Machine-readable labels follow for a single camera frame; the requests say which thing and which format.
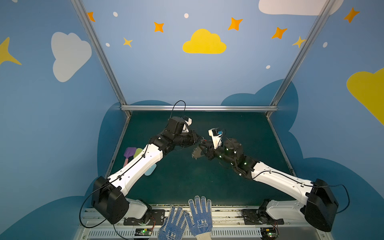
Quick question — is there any grey metal keyring plate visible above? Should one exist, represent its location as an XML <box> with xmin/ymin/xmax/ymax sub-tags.
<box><xmin>192</xmin><ymin>146</ymin><xmax>206</xmax><ymax>159</ymax></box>

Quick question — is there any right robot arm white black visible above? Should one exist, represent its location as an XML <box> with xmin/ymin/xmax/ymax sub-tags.
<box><xmin>197</xmin><ymin>137</ymin><xmax>339</xmax><ymax>232</ymax></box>

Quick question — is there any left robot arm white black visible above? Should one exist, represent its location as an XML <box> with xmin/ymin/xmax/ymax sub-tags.
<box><xmin>91</xmin><ymin>116</ymin><xmax>201</xmax><ymax>225</ymax></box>

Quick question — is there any green spatula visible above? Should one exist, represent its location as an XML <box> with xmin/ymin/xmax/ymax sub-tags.
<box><xmin>134</xmin><ymin>148</ymin><xmax>143</xmax><ymax>158</ymax></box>

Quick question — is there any purple spatula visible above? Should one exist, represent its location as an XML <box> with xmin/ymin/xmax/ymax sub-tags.
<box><xmin>123</xmin><ymin>147</ymin><xmax>137</xmax><ymax>167</ymax></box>

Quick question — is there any right blue dotted work glove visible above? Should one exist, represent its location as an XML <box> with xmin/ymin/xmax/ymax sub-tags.
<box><xmin>185</xmin><ymin>196</ymin><xmax>213</xmax><ymax>240</ymax></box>

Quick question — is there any blue dotted work glove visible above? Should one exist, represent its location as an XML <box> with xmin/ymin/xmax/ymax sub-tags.
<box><xmin>185</xmin><ymin>196</ymin><xmax>213</xmax><ymax>240</ymax></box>
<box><xmin>158</xmin><ymin>206</ymin><xmax>187</xmax><ymax>240</ymax></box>

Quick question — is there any left blue dotted work glove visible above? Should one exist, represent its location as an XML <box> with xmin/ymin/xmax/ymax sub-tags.
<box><xmin>158</xmin><ymin>206</ymin><xmax>187</xmax><ymax>240</ymax></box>

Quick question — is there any right green circuit board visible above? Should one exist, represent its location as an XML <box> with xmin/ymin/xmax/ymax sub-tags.
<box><xmin>261</xmin><ymin>228</ymin><xmax>279</xmax><ymax>240</ymax></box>

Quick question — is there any green circuit board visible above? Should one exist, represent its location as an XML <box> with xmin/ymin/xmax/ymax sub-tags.
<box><xmin>261</xmin><ymin>228</ymin><xmax>279</xmax><ymax>240</ymax></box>
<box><xmin>135</xmin><ymin>229</ymin><xmax>153</xmax><ymax>237</ymax></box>

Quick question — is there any left green circuit board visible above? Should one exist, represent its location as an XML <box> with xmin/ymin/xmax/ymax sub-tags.
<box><xmin>135</xmin><ymin>229</ymin><xmax>153</xmax><ymax>237</ymax></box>

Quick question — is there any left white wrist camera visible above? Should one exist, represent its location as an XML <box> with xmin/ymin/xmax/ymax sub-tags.
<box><xmin>182</xmin><ymin>116</ymin><xmax>192</xmax><ymax>133</ymax></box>

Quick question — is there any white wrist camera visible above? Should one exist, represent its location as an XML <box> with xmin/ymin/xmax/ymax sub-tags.
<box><xmin>209</xmin><ymin>128</ymin><xmax>223</xmax><ymax>149</ymax></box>
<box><xmin>182</xmin><ymin>116</ymin><xmax>192</xmax><ymax>133</ymax></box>

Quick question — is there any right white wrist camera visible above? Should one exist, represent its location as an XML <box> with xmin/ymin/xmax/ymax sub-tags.
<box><xmin>209</xmin><ymin>128</ymin><xmax>223</xmax><ymax>149</ymax></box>

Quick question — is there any aluminium rear frame bar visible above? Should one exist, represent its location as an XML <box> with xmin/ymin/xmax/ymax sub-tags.
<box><xmin>121</xmin><ymin>105</ymin><xmax>278</xmax><ymax>112</ymax></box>

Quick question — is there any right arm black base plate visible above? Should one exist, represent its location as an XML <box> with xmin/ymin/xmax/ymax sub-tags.
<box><xmin>241</xmin><ymin>208</ymin><xmax>284</xmax><ymax>225</ymax></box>

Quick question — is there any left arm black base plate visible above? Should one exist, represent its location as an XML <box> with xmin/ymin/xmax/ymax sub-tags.
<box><xmin>124</xmin><ymin>209</ymin><xmax>166</xmax><ymax>226</ymax></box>

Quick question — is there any aluminium front rail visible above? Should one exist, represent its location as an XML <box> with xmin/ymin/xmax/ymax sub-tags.
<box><xmin>74</xmin><ymin>206</ymin><xmax>333</xmax><ymax>240</ymax></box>

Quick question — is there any aluminium left frame post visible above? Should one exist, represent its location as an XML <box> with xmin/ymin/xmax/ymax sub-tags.
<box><xmin>71</xmin><ymin>0</ymin><xmax>127</xmax><ymax>107</ymax></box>

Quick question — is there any aluminium frame post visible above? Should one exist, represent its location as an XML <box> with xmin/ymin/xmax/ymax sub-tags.
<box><xmin>270</xmin><ymin>0</ymin><xmax>336</xmax><ymax>111</ymax></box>
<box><xmin>71</xmin><ymin>0</ymin><xmax>127</xmax><ymax>107</ymax></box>

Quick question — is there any aluminium right frame post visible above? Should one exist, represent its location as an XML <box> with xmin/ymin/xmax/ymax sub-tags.
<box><xmin>270</xmin><ymin>0</ymin><xmax>336</xmax><ymax>111</ymax></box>

